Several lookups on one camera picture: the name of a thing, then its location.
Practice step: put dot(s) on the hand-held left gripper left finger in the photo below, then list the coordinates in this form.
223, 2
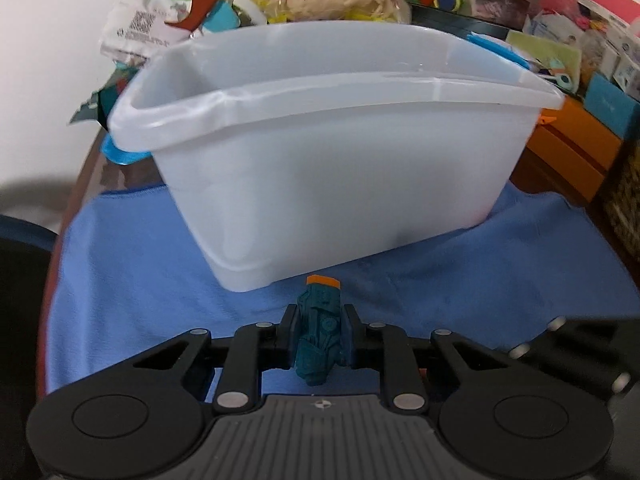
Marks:
287, 335

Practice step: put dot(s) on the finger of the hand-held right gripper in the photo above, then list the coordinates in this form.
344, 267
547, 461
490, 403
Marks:
575, 350

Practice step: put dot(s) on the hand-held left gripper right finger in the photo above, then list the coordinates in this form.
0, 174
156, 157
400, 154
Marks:
351, 335

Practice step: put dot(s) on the teal toy vehicle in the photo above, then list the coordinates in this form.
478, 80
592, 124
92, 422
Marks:
317, 335

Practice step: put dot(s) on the white plastic container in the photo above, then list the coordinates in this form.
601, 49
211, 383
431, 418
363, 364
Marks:
325, 175

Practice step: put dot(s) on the wicker basket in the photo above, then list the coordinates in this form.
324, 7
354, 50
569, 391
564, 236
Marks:
625, 200

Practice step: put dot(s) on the blue cloth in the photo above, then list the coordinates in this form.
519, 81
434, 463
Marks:
140, 260

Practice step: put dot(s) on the orange box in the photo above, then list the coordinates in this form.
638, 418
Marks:
570, 150

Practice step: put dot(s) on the blue box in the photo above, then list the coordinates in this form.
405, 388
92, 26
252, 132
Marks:
610, 105

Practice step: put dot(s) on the pale green sheet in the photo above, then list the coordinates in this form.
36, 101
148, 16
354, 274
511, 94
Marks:
545, 55

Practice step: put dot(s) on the white crumpled snack bag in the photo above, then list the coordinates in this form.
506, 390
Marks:
145, 20

